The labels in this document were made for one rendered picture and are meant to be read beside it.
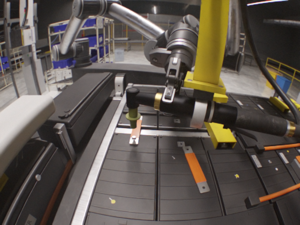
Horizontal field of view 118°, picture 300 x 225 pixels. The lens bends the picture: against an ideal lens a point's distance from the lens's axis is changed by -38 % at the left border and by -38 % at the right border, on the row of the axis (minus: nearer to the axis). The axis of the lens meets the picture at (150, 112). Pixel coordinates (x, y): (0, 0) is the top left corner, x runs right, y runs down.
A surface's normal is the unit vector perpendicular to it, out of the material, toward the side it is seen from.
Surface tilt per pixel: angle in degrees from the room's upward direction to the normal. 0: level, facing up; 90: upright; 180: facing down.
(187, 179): 0
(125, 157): 0
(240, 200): 0
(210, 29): 90
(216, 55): 90
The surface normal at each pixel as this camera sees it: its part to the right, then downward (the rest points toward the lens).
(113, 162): 0.04, -0.85
